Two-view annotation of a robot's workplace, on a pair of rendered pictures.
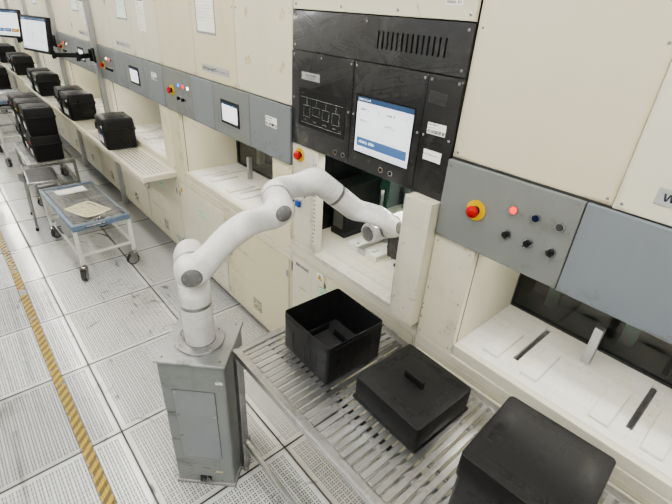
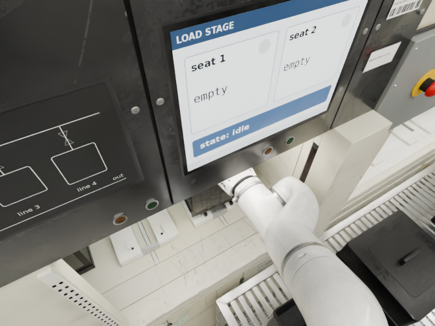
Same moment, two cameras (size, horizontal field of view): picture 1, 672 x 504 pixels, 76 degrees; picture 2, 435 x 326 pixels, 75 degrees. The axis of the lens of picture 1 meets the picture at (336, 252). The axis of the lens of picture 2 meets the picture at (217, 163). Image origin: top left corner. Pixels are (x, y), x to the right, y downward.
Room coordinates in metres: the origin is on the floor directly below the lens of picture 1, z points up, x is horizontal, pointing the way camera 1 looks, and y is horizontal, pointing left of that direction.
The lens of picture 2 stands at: (1.62, 0.20, 1.81)
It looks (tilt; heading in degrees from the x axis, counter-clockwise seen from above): 50 degrees down; 283
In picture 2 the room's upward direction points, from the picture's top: straight up
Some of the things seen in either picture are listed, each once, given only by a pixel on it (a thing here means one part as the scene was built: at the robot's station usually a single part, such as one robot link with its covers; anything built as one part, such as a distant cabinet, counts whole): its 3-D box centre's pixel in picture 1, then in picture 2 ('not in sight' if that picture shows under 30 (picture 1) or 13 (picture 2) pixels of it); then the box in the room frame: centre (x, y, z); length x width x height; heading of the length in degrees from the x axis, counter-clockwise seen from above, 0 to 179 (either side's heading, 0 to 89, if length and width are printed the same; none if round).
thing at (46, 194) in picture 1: (91, 225); not in sight; (3.22, 2.10, 0.24); 0.97 x 0.52 x 0.48; 45
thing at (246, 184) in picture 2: not in sight; (246, 191); (1.63, -0.23, 1.19); 0.09 x 0.03 x 0.08; 43
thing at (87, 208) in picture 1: (87, 208); not in sight; (3.07, 2.00, 0.47); 0.31 x 0.23 x 0.02; 64
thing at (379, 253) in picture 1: (375, 245); (140, 224); (1.99, -0.20, 0.89); 0.22 x 0.21 x 0.04; 133
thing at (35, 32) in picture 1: (60, 40); not in sight; (3.97, 2.46, 1.59); 0.50 x 0.41 x 0.36; 133
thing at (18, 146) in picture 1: (48, 169); not in sight; (4.47, 3.24, 0.24); 0.94 x 0.53 x 0.48; 43
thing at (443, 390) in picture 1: (412, 389); (402, 262); (1.07, -0.30, 0.83); 0.29 x 0.29 x 0.13; 42
